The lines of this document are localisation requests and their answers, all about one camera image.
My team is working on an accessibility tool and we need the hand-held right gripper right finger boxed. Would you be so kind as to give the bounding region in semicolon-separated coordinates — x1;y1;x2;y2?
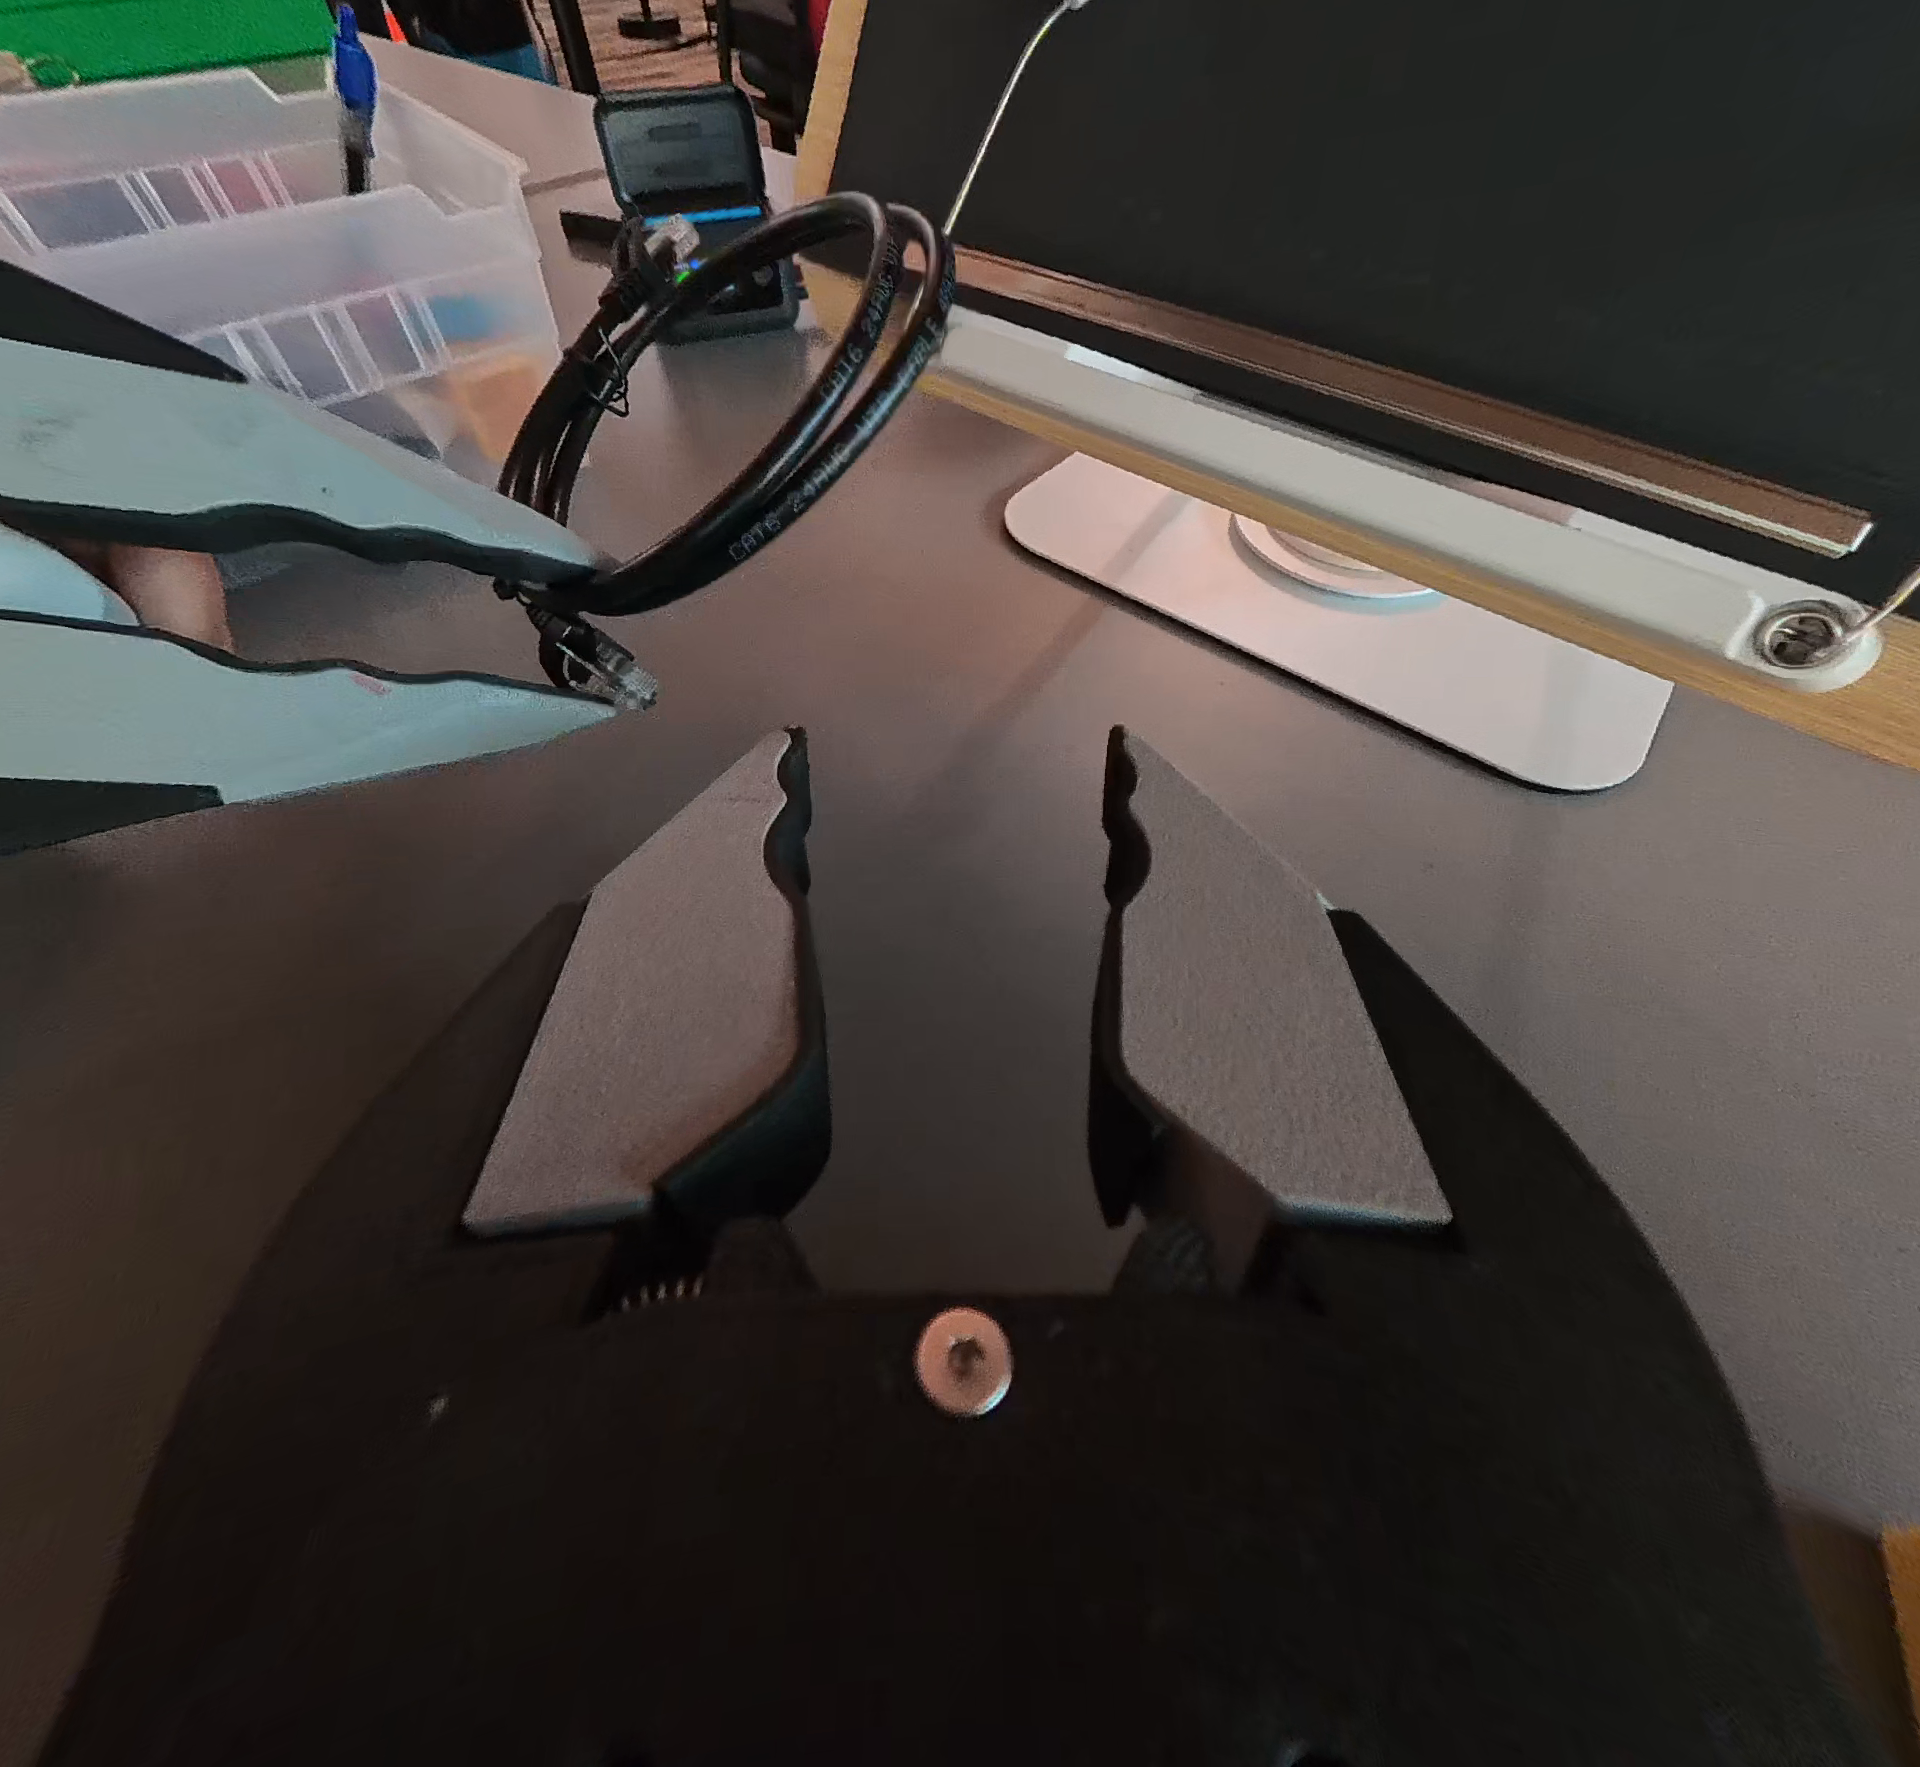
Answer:
1089;727;1453;1232

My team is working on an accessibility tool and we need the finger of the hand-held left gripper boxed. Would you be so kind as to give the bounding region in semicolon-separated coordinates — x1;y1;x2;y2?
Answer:
0;609;622;808
0;335;608;587

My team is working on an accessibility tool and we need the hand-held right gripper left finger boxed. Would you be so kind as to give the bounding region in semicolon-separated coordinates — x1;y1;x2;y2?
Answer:
462;727;834;1236

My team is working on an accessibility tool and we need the black ethernet cable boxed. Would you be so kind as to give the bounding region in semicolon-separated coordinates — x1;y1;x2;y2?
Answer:
494;191;960;717

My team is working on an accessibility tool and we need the person's left hand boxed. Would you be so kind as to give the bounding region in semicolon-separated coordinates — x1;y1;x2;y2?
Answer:
102;543;237;654

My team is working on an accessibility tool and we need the clear plastic organizer bin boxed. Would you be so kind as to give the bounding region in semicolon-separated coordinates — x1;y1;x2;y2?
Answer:
0;38;528;256
13;183;586;486

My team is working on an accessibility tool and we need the blue pen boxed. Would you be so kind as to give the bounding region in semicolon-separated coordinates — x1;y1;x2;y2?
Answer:
329;0;377;198

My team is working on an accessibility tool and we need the white flat stand base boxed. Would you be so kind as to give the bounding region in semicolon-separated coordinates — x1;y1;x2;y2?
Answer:
1002;451;1678;793

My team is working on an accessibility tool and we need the black device with blue stripe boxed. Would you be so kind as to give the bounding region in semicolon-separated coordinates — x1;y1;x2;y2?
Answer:
561;81;804;347

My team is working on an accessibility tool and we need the white ledge bar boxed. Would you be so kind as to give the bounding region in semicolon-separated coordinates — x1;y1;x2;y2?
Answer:
918;302;1885;700

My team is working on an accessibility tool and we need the black board with wooden edge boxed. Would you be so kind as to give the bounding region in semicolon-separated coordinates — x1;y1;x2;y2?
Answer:
792;0;1920;772

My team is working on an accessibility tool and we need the brown metal rail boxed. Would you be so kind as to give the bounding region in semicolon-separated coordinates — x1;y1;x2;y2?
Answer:
954;249;1876;561

